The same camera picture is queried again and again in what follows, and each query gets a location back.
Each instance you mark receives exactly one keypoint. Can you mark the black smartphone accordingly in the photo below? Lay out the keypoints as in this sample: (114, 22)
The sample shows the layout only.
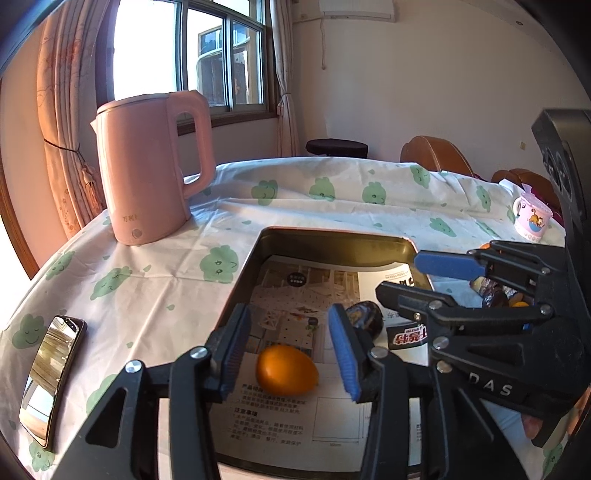
(51, 378)

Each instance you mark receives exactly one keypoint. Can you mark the curtain tie tassel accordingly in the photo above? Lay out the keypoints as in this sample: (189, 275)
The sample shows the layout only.
(87, 180)

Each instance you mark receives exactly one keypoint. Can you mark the white air conditioner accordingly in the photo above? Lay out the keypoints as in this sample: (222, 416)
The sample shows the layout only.
(360, 9)

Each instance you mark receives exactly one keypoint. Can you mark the black round stool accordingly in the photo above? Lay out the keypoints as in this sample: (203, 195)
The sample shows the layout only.
(337, 147)

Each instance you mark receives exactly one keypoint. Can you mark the beige curtain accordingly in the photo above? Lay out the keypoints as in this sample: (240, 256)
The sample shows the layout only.
(286, 115)

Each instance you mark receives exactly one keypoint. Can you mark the pink patterned curtain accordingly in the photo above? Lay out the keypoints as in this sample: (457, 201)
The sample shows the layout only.
(69, 92)

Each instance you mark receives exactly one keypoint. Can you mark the pink electric kettle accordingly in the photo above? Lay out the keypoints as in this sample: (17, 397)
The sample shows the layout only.
(143, 175)

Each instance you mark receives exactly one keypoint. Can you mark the printed instruction sheet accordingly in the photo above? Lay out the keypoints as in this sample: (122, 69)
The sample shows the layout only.
(286, 429)

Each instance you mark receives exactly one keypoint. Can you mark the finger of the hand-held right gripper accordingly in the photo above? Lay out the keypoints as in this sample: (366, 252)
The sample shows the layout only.
(443, 265)
(406, 300)

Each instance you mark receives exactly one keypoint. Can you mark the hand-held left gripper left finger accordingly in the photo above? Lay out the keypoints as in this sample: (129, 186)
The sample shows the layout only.
(233, 350)

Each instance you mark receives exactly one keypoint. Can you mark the black red snack packet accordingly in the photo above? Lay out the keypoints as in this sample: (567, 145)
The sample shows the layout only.
(408, 337)

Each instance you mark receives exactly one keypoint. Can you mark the pink cartoon mug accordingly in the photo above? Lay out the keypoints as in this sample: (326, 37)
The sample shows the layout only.
(531, 217)

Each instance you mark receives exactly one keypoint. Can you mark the sliding glass window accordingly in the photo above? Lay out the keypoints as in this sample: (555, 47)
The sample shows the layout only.
(184, 55)

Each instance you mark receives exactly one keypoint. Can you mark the metal tray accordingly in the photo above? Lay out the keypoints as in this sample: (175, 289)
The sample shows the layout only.
(323, 244)

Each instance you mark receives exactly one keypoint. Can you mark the white green printed tablecloth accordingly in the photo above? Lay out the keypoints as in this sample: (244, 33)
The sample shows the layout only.
(152, 286)

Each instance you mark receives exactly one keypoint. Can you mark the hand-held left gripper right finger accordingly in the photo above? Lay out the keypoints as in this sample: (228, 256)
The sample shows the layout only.
(344, 355)

